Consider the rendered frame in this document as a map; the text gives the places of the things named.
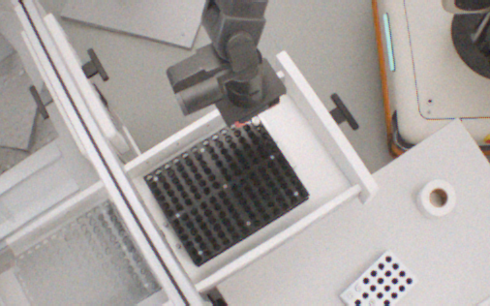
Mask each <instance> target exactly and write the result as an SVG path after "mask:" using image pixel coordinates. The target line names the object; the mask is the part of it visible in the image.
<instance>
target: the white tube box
mask: <svg viewBox="0 0 490 306"><path fill-rule="evenodd" d="M418 281H419V280H418V279H417V278H416V277H415V275H413V274H412V272H411V271H410V270H409V269H408V268H407V266H406V265H405V264H403V263H402V262H401V261H400V260H399V259H398V258H397V256H396V255H395V254H394V253H392V251H391V250H390V249H388V250H386V251H385V252H384V253H383V254H382V255H381V256H380V257H379V258H377V259H376V260H375V261H374V263H373V264H372V265H371V266H370V267H369V268H368V269H367V270H365V271H363V272H362V273H361V275H360V276H359V277H358V278H357V279H356V280H355V281H354V282H353V283H352V284H350V285H349V286H348V287H347V288H346V289H345V290H344V291H343V292H342V293H341V294H339V295H338V296H339V297H340V298H341V299H342V300H343V302H344V303H345V304H346V305H347V306H372V305H369V300H371V299H376V302H377V303H376V305H374V306H394V305H395V304H396V303H397V302H398V301H400V300H401V299H402V297H403V296H404V295H405V294H406V293H407V292H408V291H410V290H411V289H412V287H413V286H415V285H416V284H417V283H418ZM357 285H361V286H362V287H363V289H362V291H356V290H355V287H356V286H357ZM349 291H353V292H354V298H351V299H349V298H348V297H347V294H348V292H349Z"/></svg>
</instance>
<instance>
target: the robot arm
mask: <svg viewBox="0 0 490 306"><path fill-rule="evenodd" d="M268 2H269V0H205V3H204V5H203V9H202V12H201V16H200V21H201V24H202V26H203V28H204V29H205V31H206V33H207V35H208V37H209V39H210V41H211V43H210V44H208V45H206V46H203V47H201V48H198V49H196V52H197V53H195V54H193V55H191V56H189V57H187V58H186V59H184V60H182V61H180V62H178V63H176V64H174V65H172V66H170V67H169V68H168V69H167V78H168V81H169V85H171V88H172V90H173V92H174V94H175V97H176V100H178V101H177V103H178V104H179V106H180V108H181V112H182V113H183V114H184V116H186V115H189V114H191V113H193V112H197V111H199V110H201V109H204V108H206V107H210V106H212V105H215V107H216V108H217V110H218V111H219V113H220V114H221V116H222V118H223V120H224V122H225V123H226V125H227V126H228V127H231V125H232V124H234V125H235V126H236V127H237V128H240V127H241V126H243V125H244V124H246V123H248V122H249V120H250V119H252V118H254V117H256V116H257V115H259V114H261V113H262V112H264V111H266V110H270V109H272V108H274V107H276V106H278V105H280V103H281V101H280V97H281V96H282V95H284V94H285V95H287V87H286V86H285V84H284V83H283V81H282V80H281V79H280V78H279V76H278V75H277V74H276V73H275V71H274V70H273V68H272V66H271V65H270V63H269V62H268V60H267V59H265V58H262V54H261V52H260V50H259V49H258V48H257V46H258V45H259V43H260V35H261V33H262V31H263V28H264V25H265V23H266V19H265V17H264V16H263V15H264V13H265V10H266V8H267V5H268Z"/></svg>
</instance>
